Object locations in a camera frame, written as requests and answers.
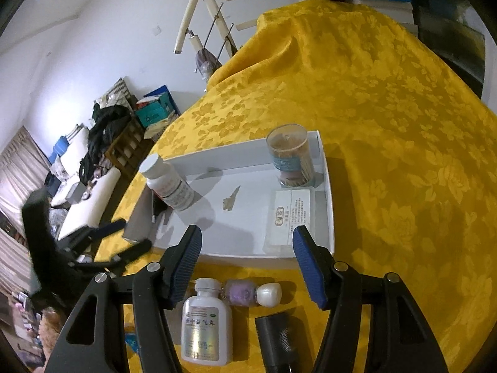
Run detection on black cylindrical bottle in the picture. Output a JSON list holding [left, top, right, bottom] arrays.
[[254, 311, 301, 373]]

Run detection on white cushion bench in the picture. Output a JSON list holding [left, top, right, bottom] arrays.
[[57, 167, 121, 240]]

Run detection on white card box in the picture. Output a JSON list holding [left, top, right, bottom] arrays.
[[263, 187, 315, 258]]

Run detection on red white supplement bottle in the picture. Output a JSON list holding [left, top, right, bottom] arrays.
[[139, 153, 194, 210]]

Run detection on purple white small bottle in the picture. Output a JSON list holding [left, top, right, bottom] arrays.
[[222, 279, 282, 308]]

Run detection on white cardboard tray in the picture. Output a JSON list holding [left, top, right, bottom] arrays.
[[123, 130, 336, 260]]

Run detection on white labelled medicine bottle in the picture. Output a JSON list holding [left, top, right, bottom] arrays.
[[181, 278, 232, 366]]

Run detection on wooden slatted rack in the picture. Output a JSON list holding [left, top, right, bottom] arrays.
[[105, 118, 154, 182]]

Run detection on beige curtain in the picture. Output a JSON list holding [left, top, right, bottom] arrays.
[[1, 127, 50, 293]]

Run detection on black clothes pile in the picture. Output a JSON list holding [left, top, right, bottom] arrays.
[[78, 104, 131, 185]]

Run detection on clear toothpick jar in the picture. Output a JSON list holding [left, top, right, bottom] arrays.
[[266, 124, 314, 188]]

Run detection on pile of boxes and books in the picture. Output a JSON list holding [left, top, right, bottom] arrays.
[[135, 85, 180, 142]]

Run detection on yellow floral tablecloth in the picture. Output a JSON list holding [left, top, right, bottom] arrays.
[[94, 0, 497, 373]]

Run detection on blue white storage boxes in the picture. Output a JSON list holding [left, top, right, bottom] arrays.
[[335, 0, 485, 89]]

